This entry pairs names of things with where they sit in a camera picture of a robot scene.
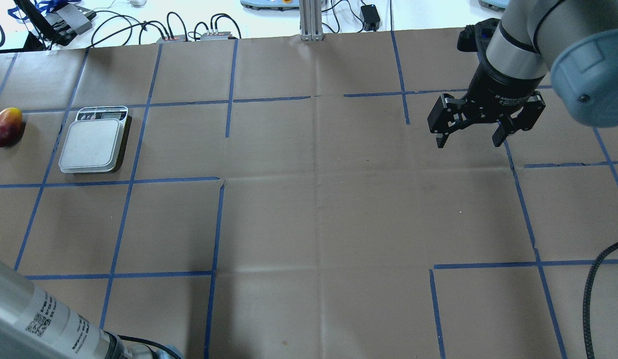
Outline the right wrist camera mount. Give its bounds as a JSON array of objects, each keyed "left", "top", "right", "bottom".
[{"left": 456, "top": 18, "right": 500, "bottom": 55}]

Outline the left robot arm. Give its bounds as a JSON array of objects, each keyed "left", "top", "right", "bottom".
[{"left": 0, "top": 260, "right": 183, "bottom": 359}]

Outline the black power adapter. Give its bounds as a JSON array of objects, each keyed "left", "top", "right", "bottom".
[{"left": 360, "top": 4, "right": 381, "bottom": 31}]

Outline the white digital kitchen scale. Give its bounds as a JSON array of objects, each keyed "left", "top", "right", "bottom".
[{"left": 58, "top": 105, "right": 131, "bottom": 174}]

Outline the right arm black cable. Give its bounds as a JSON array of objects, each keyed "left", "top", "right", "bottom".
[{"left": 583, "top": 238, "right": 618, "bottom": 359}]

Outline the red yellow mango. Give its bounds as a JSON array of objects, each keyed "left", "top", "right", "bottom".
[{"left": 0, "top": 107, "right": 23, "bottom": 148}]

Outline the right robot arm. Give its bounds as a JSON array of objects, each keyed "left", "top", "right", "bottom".
[{"left": 427, "top": 0, "right": 618, "bottom": 149}]

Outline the aluminium frame post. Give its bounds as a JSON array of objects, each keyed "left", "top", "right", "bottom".
[{"left": 299, "top": 0, "right": 323, "bottom": 41}]

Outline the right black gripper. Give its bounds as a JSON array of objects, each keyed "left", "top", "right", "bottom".
[{"left": 427, "top": 64, "right": 546, "bottom": 149}]

